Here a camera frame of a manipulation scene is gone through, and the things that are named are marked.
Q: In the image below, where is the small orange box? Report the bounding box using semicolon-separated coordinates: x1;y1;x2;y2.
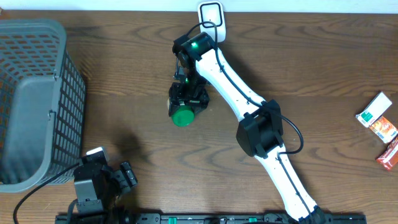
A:
369;116;397;144

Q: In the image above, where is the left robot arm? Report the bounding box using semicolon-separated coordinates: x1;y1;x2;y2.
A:
66;162;137;224

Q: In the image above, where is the red chocolate bar wrapper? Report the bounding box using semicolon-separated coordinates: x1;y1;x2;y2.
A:
376;138;397;171

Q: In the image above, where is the black mounting rail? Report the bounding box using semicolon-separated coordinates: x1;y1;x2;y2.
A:
54;213;367;224

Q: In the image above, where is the white barcode scanner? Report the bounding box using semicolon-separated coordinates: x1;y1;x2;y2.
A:
197;1;226;43

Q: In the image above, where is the grey plastic mesh basket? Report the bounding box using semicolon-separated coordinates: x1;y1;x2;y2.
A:
1;19;86;193

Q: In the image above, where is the green lid jar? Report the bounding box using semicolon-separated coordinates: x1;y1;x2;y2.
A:
167;98;195;127

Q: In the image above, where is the white and green carton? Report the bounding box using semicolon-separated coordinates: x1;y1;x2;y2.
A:
356;91;392;128

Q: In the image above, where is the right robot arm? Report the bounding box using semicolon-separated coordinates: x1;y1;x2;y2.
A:
168;32;326;223

